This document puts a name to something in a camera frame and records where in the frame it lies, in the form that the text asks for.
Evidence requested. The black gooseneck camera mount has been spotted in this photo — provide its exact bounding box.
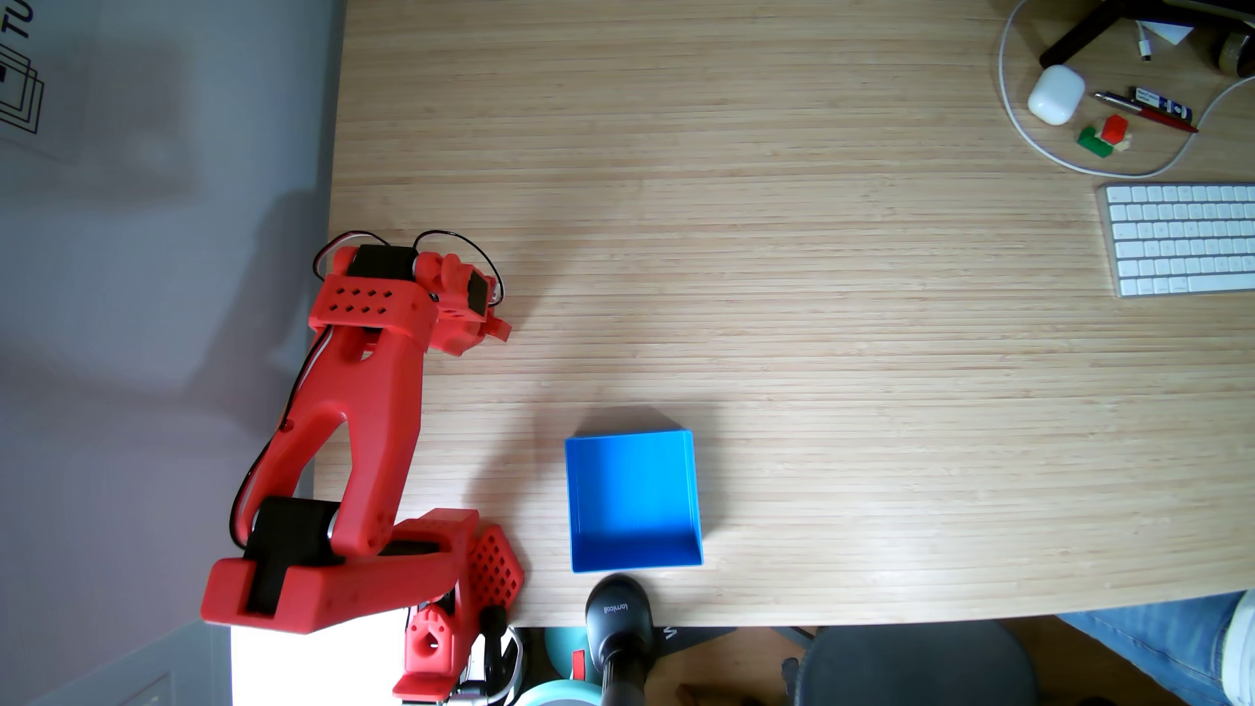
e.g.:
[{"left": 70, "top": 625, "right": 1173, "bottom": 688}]
[{"left": 584, "top": 573, "right": 660, "bottom": 706}]

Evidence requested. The black white servo cable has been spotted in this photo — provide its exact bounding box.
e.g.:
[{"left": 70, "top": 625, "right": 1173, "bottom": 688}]
[
  {"left": 310, "top": 228, "right": 392, "bottom": 286},
  {"left": 412, "top": 228, "right": 507, "bottom": 307}
]

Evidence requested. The black table clamp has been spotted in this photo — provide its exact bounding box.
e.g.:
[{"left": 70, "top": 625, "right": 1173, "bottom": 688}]
[{"left": 473, "top": 606, "right": 523, "bottom": 703}]

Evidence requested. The white charging cable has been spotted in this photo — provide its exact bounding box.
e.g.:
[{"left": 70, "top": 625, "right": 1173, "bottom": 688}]
[{"left": 997, "top": 0, "right": 1255, "bottom": 180}]

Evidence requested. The black stand leg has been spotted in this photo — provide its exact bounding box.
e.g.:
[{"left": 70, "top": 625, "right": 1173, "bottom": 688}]
[{"left": 1038, "top": 0, "right": 1255, "bottom": 70}]

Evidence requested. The red printed table clamp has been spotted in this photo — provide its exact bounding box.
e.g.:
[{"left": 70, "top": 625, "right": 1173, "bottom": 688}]
[{"left": 391, "top": 588, "right": 464, "bottom": 703}]

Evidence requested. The wall poster with black print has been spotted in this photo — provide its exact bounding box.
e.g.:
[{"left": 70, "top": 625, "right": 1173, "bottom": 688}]
[{"left": 0, "top": 0, "right": 50, "bottom": 141}]

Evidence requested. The black and red pen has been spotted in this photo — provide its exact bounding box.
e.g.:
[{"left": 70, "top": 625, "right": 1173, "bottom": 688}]
[{"left": 1092, "top": 91, "right": 1200, "bottom": 135}]

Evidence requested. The black office chair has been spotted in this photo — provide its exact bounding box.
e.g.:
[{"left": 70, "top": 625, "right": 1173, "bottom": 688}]
[{"left": 784, "top": 620, "right": 1043, "bottom": 706}]

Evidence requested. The blue plastic bin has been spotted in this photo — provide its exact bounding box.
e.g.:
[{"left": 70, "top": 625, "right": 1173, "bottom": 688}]
[{"left": 565, "top": 429, "right": 705, "bottom": 574}]

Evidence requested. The white earbuds case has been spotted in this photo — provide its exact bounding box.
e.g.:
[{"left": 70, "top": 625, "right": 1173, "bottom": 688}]
[{"left": 1026, "top": 63, "right": 1088, "bottom": 127}]

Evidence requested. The teal round object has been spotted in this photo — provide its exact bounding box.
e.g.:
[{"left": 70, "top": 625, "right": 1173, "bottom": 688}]
[{"left": 512, "top": 626, "right": 605, "bottom": 706}]

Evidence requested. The white computer keyboard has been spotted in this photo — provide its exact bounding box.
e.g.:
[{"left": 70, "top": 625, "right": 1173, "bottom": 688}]
[{"left": 1097, "top": 182, "right": 1255, "bottom": 299}]

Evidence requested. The tape roll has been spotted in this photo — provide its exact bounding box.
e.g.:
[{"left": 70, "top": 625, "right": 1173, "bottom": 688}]
[{"left": 1218, "top": 29, "right": 1255, "bottom": 80}]

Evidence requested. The blue white usb stick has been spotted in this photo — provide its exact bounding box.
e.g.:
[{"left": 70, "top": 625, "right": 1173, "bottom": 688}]
[{"left": 1128, "top": 86, "right": 1194, "bottom": 125}]

